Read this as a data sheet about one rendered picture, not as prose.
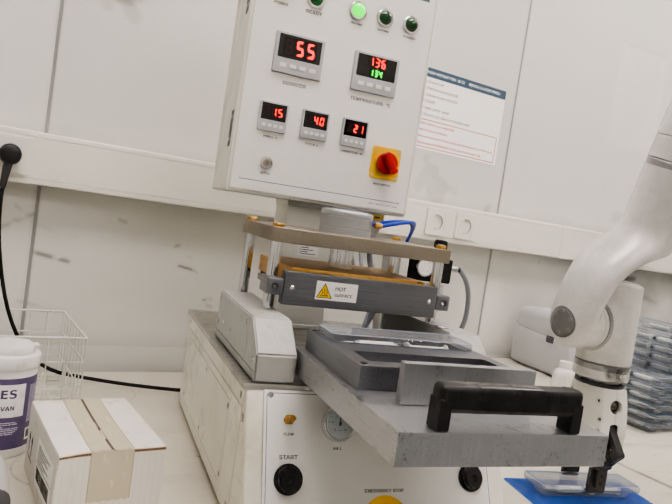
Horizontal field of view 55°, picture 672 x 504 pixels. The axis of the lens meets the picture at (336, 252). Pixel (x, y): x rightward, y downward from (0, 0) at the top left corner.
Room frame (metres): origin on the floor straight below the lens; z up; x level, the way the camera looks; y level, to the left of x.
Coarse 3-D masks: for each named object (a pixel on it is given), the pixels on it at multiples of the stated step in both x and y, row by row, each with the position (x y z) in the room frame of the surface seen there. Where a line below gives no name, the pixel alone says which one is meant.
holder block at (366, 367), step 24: (312, 336) 0.75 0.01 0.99; (336, 360) 0.67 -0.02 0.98; (360, 360) 0.64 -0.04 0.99; (384, 360) 0.69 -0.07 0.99; (408, 360) 0.70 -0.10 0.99; (432, 360) 0.71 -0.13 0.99; (456, 360) 0.73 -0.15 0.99; (480, 360) 0.74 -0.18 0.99; (360, 384) 0.62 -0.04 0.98; (384, 384) 0.63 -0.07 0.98
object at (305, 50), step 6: (288, 42) 1.05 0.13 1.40; (294, 42) 1.05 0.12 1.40; (300, 42) 1.06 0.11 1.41; (306, 42) 1.06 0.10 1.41; (288, 48) 1.05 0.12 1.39; (294, 48) 1.05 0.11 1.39; (300, 48) 1.06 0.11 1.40; (306, 48) 1.06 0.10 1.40; (312, 48) 1.06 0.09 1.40; (288, 54) 1.05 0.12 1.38; (294, 54) 1.05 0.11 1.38; (300, 54) 1.06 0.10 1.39; (306, 54) 1.06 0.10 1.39; (312, 54) 1.07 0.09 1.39; (312, 60) 1.07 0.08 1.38
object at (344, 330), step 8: (328, 328) 0.74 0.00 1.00; (336, 328) 0.75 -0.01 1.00; (344, 328) 0.76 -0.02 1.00; (352, 328) 0.76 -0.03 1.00; (360, 328) 0.77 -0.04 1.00; (368, 328) 0.78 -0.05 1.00; (368, 336) 0.73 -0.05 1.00; (376, 336) 0.73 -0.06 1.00; (384, 336) 0.74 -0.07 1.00; (392, 336) 0.75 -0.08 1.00; (400, 336) 0.76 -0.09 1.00; (408, 336) 0.77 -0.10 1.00; (416, 336) 0.78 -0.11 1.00; (424, 336) 0.78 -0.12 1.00; (432, 336) 0.79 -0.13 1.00; (440, 336) 0.80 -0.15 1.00; (448, 336) 0.81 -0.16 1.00
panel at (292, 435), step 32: (288, 416) 0.72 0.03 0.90; (320, 416) 0.75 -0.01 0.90; (288, 448) 0.72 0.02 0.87; (320, 448) 0.73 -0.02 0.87; (352, 448) 0.75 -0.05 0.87; (320, 480) 0.72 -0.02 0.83; (352, 480) 0.73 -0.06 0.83; (384, 480) 0.75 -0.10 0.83; (416, 480) 0.76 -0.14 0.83; (448, 480) 0.78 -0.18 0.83
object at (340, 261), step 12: (336, 252) 0.95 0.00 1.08; (348, 252) 0.96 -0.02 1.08; (264, 264) 0.98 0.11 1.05; (288, 264) 0.89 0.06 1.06; (300, 264) 0.92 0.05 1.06; (312, 264) 0.95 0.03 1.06; (324, 264) 0.99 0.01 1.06; (336, 264) 0.95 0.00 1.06; (348, 264) 0.96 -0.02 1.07; (348, 276) 0.88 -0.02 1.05; (360, 276) 0.89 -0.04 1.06; (372, 276) 0.90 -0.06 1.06; (384, 276) 0.93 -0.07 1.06; (396, 276) 0.96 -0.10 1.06
